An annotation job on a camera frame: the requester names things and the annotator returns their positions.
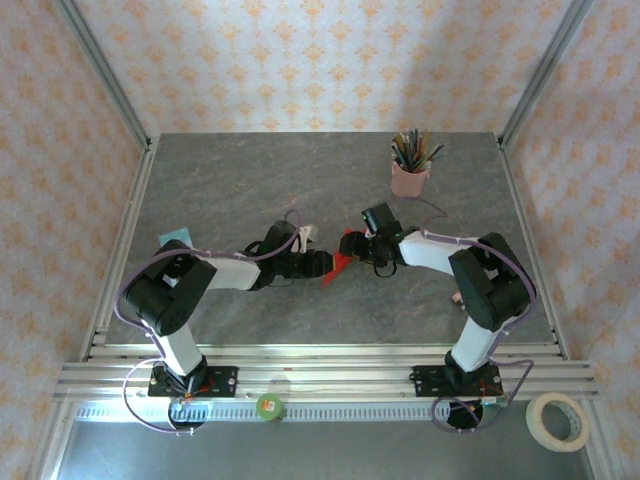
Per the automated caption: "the aluminium frame post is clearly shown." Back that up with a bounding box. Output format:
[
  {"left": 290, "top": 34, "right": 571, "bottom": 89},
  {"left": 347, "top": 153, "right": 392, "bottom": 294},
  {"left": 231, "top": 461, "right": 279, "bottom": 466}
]
[
  {"left": 52, "top": 0, "right": 154, "bottom": 151},
  {"left": 499, "top": 0, "right": 597, "bottom": 149}
]

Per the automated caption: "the green pencil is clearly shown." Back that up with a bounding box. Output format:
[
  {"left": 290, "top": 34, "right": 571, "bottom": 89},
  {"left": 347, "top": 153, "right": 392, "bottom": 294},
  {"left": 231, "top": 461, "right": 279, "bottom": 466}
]
[{"left": 419, "top": 142, "right": 448, "bottom": 169}]

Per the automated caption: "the aluminium mounting rail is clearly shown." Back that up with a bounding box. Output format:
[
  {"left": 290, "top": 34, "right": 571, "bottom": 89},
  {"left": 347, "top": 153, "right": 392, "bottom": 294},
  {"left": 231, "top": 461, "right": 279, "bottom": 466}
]
[{"left": 53, "top": 343, "right": 600, "bottom": 402}]

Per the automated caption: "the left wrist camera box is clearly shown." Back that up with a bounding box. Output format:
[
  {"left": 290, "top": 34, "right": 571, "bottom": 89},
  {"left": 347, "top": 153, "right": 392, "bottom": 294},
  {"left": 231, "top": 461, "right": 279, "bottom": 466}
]
[{"left": 298, "top": 224, "right": 320, "bottom": 254}]

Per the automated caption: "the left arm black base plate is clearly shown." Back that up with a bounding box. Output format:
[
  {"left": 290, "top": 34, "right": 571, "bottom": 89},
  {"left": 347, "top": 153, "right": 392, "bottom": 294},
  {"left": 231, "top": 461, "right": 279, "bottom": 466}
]
[{"left": 147, "top": 365, "right": 239, "bottom": 399}]

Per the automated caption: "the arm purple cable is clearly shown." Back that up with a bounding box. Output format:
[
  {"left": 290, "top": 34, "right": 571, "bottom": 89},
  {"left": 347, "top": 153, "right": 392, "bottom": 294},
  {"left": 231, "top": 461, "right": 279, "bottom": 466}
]
[
  {"left": 114, "top": 208, "right": 307, "bottom": 436},
  {"left": 394, "top": 196, "right": 539, "bottom": 435}
]

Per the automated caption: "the grey metal sheet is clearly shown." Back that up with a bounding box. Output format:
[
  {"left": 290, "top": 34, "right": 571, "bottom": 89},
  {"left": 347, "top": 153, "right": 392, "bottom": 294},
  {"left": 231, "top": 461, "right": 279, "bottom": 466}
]
[{"left": 47, "top": 418, "right": 599, "bottom": 480}]

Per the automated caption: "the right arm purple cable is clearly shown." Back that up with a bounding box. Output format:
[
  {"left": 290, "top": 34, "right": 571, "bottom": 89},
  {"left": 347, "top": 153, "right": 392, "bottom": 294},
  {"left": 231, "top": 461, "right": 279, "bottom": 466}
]
[{"left": 394, "top": 196, "right": 539, "bottom": 435}]

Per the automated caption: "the white slotted cable duct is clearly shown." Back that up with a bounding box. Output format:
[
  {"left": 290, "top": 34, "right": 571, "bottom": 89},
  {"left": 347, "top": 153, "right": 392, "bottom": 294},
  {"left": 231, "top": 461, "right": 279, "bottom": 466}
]
[{"left": 74, "top": 402, "right": 506, "bottom": 424}]

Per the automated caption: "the red paper sheet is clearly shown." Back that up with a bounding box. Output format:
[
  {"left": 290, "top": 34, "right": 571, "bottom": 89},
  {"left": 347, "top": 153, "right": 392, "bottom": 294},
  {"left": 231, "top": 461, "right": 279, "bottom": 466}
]
[{"left": 319, "top": 227, "right": 359, "bottom": 290}]

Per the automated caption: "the pink pencil cup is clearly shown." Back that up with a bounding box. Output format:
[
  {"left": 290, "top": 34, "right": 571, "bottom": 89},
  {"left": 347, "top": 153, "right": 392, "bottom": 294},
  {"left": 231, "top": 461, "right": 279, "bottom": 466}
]
[{"left": 389, "top": 158, "right": 431, "bottom": 200}]

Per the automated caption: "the aluminium table edge rail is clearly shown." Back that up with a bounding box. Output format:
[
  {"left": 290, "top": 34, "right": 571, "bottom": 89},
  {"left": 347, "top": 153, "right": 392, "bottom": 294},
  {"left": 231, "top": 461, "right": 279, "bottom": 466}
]
[
  {"left": 497, "top": 133, "right": 571, "bottom": 361},
  {"left": 79, "top": 134, "right": 160, "bottom": 362}
]

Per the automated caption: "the green tape roll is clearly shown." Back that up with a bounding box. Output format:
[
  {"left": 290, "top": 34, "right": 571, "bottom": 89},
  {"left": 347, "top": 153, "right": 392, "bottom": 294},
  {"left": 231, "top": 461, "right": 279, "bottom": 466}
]
[{"left": 255, "top": 392, "right": 287, "bottom": 425}]

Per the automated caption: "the white masking tape roll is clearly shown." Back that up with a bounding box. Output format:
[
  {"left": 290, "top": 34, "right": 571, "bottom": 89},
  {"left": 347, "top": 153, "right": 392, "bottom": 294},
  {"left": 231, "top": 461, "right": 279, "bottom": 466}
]
[{"left": 524, "top": 391, "right": 591, "bottom": 454}]

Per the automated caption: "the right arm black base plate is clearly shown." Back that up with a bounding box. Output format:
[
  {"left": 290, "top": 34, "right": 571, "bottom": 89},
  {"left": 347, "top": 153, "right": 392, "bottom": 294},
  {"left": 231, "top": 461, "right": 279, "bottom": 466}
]
[{"left": 410, "top": 364, "right": 504, "bottom": 399}]

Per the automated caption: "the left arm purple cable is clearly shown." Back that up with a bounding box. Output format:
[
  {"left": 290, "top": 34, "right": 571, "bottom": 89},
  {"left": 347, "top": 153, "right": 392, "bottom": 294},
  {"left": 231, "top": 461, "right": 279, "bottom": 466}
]
[{"left": 114, "top": 208, "right": 307, "bottom": 436}]

